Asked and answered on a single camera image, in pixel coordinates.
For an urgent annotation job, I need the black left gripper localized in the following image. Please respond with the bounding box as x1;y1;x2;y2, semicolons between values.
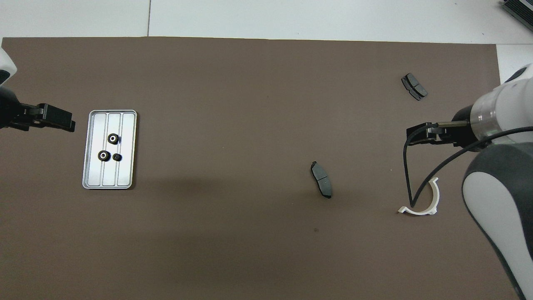
0;87;77;133

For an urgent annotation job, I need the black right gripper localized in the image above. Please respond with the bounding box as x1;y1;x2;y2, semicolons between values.
407;104;491;150

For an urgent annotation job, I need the silver metal tray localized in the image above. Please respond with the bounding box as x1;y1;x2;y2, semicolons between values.
82;110;137;190

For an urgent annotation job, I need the short dark grey brake pad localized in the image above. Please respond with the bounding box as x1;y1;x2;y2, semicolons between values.
401;73;428;101

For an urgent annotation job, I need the long dark grey brake pad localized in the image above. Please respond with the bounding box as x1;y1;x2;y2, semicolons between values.
310;161;333;200

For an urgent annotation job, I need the grey ribbed device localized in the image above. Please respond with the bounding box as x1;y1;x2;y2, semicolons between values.
502;0;533;21

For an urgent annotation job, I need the brown table mat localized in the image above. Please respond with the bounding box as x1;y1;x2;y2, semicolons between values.
0;37;523;300

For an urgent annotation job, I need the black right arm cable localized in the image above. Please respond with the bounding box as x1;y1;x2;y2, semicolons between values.
402;122;533;208

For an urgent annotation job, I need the white curved plastic bracket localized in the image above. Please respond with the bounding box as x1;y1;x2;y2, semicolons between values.
398;177;440;216

